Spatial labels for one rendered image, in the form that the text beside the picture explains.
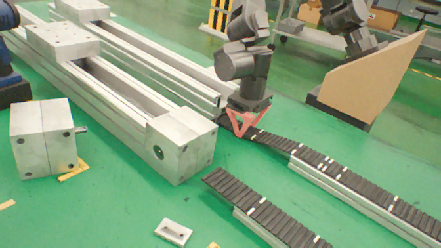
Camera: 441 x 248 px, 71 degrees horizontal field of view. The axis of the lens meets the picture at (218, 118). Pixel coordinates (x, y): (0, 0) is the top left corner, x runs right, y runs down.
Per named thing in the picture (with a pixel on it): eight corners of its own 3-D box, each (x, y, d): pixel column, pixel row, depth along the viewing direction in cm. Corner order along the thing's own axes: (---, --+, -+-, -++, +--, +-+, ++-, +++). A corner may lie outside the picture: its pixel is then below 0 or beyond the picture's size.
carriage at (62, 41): (100, 64, 80) (99, 39, 77) (58, 73, 73) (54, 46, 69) (69, 44, 88) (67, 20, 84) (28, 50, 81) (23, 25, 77)
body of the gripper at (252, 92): (225, 103, 68) (230, 72, 64) (249, 91, 75) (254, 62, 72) (250, 115, 65) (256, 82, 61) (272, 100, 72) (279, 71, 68)
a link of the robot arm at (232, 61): (264, 8, 63) (237, 27, 69) (222, 10, 55) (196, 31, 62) (283, 64, 62) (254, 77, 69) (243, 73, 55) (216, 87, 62)
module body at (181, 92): (235, 115, 80) (241, 86, 76) (209, 128, 73) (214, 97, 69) (77, 23, 120) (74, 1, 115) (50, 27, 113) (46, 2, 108)
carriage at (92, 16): (111, 27, 106) (110, 6, 102) (80, 31, 98) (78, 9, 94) (86, 14, 114) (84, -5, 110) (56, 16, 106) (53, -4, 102)
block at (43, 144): (93, 166, 57) (89, 124, 52) (21, 182, 52) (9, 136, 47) (84, 136, 64) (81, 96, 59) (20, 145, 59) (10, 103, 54)
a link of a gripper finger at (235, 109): (221, 134, 72) (226, 98, 67) (237, 123, 77) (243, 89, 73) (245, 146, 69) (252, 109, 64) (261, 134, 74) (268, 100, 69)
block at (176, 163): (219, 159, 64) (226, 121, 59) (175, 187, 56) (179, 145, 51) (189, 138, 69) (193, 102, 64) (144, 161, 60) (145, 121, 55)
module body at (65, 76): (181, 142, 67) (185, 109, 63) (144, 161, 60) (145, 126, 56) (23, 30, 107) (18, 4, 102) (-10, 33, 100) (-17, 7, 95)
